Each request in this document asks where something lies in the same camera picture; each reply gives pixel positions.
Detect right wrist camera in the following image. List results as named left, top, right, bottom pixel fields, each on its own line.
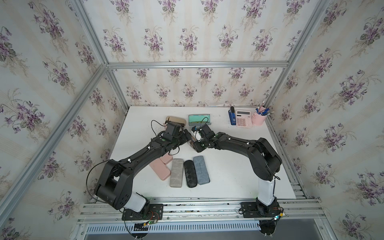
left=192, top=126, right=202, bottom=142

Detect plaid case purple glasses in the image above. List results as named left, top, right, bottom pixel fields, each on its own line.
left=188, top=140, right=199, bottom=150

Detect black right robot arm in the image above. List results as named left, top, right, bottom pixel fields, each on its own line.
left=192, top=124, right=282, bottom=206

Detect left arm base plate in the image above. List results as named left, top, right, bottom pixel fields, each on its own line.
left=122, top=204, right=164, bottom=222

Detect beige case brown glasses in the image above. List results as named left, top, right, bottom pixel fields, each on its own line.
left=165, top=116, right=187, bottom=127

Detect grey case red sunglasses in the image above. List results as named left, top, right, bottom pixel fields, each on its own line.
left=170, top=159, right=184, bottom=188

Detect blue black stapler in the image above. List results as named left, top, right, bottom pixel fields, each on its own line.
left=228, top=106, right=237, bottom=126

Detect teal case black glasses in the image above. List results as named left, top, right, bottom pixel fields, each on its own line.
left=193, top=156, right=210, bottom=185

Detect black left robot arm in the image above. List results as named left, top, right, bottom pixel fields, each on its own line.
left=94, top=125, right=192, bottom=212

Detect beige case black glasses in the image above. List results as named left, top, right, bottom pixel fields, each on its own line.
left=184, top=160, right=198, bottom=188

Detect pink calculator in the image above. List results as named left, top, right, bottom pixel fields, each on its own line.
left=236, top=110, right=253, bottom=128

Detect pink pen cup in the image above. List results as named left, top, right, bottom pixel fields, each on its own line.
left=252, top=113, right=268, bottom=126

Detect grey teal-lined glasses case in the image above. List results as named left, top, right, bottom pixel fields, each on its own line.
left=188, top=114, right=212, bottom=126

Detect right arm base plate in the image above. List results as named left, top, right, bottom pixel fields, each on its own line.
left=238, top=201, right=284, bottom=221

